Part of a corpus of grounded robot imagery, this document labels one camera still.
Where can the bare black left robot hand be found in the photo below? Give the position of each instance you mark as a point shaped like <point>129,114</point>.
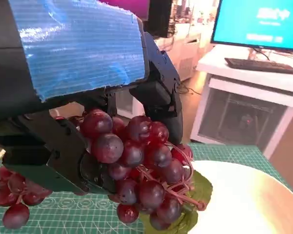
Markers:
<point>75,53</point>

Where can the red toy grape bunch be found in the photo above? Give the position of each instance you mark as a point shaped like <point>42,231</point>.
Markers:
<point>136,151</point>

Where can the white square plate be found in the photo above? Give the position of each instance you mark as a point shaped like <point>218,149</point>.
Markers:
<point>249,202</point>

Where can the dark monitor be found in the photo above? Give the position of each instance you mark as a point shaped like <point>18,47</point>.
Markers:
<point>160,17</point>

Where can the green cutting mat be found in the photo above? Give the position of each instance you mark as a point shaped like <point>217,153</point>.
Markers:
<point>70,214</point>

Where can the white mesh cabinet red light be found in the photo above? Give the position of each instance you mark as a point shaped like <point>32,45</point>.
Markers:
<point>246,117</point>

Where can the blue screen monitor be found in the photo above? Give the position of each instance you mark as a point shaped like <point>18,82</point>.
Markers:
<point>256,22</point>

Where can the black keyboard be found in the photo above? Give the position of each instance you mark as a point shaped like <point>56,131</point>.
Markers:
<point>261,65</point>

